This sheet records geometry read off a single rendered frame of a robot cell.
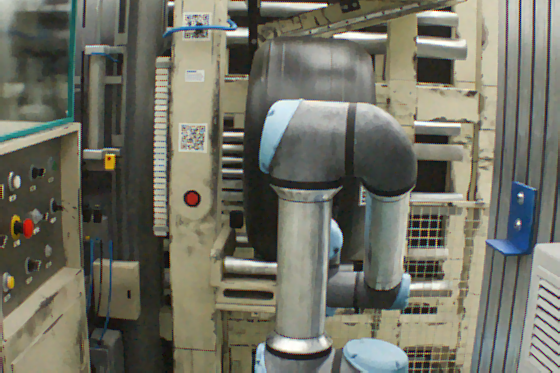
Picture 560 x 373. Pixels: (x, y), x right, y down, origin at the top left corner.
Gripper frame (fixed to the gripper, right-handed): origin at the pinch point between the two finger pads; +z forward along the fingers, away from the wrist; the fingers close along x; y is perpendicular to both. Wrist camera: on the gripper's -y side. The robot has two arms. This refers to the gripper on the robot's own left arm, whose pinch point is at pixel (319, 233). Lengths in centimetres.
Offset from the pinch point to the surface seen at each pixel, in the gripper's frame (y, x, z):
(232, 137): 23, 27, 57
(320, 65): 39.6, 1.2, 2.4
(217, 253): -7.1, 25.0, 8.5
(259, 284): -15.0, 14.4, 11.0
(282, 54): 42.3, 10.5, 5.1
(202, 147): 19.2, 30.7, 16.3
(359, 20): 60, -11, 51
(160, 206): 2.9, 42.7, 22.3
